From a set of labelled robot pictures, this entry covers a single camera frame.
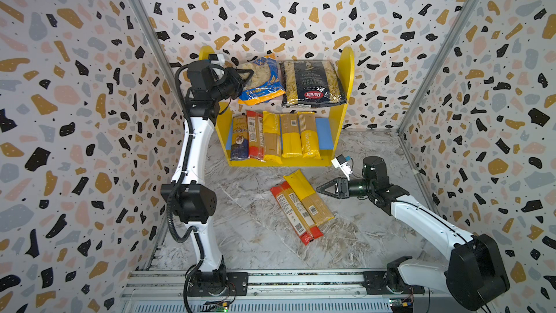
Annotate yellow shelf pink blue boards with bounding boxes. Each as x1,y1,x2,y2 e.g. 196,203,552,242
198,45,356,168

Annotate yellow spaghetti pack bottom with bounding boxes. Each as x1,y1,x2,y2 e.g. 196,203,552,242
298,112,321,159

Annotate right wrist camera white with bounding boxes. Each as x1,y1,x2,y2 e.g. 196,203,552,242
332,154,353,181

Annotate blue orange orecchiette bag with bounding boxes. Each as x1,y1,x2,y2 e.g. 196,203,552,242
237,54,285,106

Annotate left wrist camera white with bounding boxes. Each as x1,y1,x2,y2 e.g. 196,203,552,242
208,54,225,67

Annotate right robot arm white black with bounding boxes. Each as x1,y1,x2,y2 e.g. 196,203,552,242
317,155,511,312

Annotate blue yellow pasta bag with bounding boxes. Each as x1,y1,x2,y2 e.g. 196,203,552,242
230,114,249,161

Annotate yellow spaghetti pack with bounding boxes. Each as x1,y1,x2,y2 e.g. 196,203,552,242
280,114,303,158
284,170,334,226
263,111,282,165
298,112,321,159

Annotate dark penne pasta bag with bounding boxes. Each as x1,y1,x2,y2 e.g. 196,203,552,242
279,60,346,108

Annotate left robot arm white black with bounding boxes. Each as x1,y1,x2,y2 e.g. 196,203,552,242
161,54,253,288

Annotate yellow spaghetti pack on floor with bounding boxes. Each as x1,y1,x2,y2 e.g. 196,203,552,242
284,170,334,226

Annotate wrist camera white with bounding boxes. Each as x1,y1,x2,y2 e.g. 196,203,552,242
208,54,225,67
332,154,353,181

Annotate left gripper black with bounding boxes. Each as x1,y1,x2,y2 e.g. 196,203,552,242
211,68,255,104

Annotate red spaghetti pack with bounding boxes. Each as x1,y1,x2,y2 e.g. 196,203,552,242
271,182,323,245
246,111,264,161

